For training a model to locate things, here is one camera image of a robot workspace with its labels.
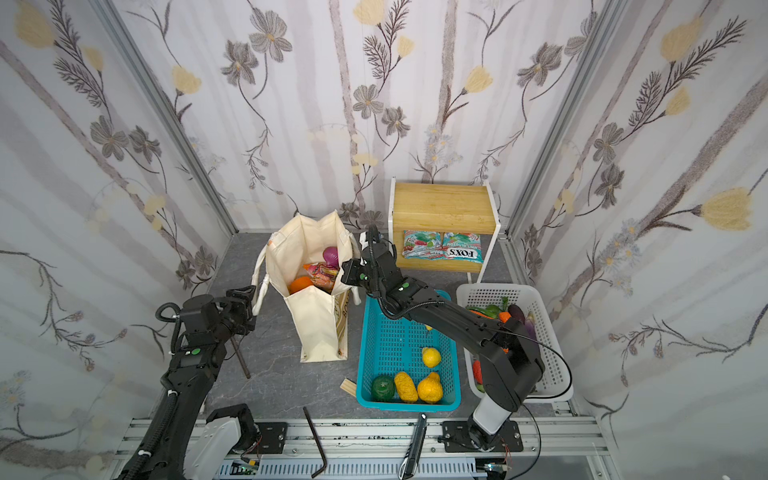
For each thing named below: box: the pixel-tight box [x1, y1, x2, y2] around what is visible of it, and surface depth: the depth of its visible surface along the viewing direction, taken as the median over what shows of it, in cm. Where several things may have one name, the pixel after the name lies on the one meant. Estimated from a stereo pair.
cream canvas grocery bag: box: [251, 210, 361, 363], surface depth 86 cm
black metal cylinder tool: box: [398, 412, 428, 480], surface depth 73 cm
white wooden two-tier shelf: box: [388, 177, 501, 283], surface depth 88 cm
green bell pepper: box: [371, 374, 396, 402], surface depth 80 cm
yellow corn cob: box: [394, 372, 418, 403], surface depth 80 cm
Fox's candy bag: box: [402, 230, 484, 263], surface depth 95 cm
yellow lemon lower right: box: [422, 347, 441, 368], surface depth 86 cm
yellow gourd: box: [418, 372, 443, 403], surface depth 79 cm
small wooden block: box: [340, 378, 356, 397], surface depth 83 cm
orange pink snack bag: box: [303, 262, 340, 294], surface depth 94 cm
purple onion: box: [323, 246, 339, 269], surface depth 97 cm
